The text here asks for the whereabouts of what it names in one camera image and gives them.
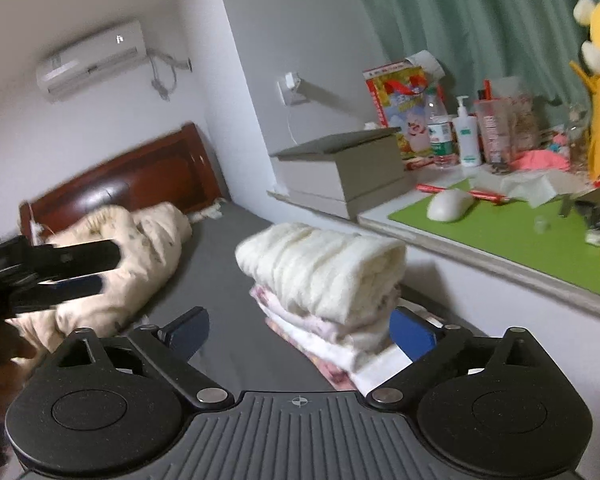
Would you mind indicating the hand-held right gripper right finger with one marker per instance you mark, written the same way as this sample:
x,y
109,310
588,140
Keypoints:
x,y
412,335

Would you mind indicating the green desk mat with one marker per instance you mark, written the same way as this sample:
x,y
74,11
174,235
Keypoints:
x,y
505,245

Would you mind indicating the white air conditioner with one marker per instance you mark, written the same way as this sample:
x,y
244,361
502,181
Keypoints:
x,y
90,57

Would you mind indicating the red pen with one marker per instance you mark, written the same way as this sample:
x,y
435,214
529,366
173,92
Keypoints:
x,y
485,195

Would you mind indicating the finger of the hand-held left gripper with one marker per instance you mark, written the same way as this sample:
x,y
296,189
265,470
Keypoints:
x,y
75,287
80,256

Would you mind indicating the dark wooden headboard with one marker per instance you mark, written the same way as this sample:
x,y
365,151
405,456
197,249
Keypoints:
x,y
130,180

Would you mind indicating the stack of folded pink clothes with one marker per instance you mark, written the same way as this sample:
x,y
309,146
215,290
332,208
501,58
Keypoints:
x,y
380,375

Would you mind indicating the air conditioner pipe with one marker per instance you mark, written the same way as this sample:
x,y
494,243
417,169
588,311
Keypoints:
x,y
167,75

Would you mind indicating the white fuzzy cardigan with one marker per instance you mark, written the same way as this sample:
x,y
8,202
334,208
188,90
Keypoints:
x,y
320,265

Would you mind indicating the grey bed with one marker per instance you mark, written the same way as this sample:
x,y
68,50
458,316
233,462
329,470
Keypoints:
x,y
215,270

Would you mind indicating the clear plastic jar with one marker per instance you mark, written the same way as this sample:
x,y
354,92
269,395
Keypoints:
x,y
522,120

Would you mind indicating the clear water bottle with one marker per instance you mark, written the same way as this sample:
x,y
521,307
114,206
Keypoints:
x,y
442,140

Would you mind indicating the white computer mouse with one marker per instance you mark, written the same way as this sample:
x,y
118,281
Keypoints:
x,y
450,205

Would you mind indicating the wall socket with charger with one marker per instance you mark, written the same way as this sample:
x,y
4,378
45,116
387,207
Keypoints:
x,y
290,89

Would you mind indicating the pink yellow patterned cloth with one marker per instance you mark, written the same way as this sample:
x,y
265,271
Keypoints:
x,y
330,374

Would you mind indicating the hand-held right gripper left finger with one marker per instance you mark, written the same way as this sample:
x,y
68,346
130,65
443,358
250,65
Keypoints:
x,y
190,332

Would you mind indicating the white pump bottle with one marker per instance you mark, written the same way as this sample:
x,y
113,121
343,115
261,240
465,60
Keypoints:
x,y
467,140

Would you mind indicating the beige heart-print duvet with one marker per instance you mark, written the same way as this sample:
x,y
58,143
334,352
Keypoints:
x,y
140,250

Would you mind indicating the green curtain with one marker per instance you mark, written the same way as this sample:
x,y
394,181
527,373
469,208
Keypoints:
x,y
480,20

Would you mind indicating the white tissue paper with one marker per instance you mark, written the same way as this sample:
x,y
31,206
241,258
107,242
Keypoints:
x,y
530,187

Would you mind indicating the grey storage box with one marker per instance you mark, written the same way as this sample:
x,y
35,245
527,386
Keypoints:
x,y
350,175

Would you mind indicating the clear plastic cup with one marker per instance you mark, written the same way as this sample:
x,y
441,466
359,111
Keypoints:
x,y
492,135

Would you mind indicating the colourful cartoon box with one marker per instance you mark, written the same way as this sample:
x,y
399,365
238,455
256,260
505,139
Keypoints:
x,y
400,105

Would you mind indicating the white desk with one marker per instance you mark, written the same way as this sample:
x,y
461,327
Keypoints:
x,y
405,240

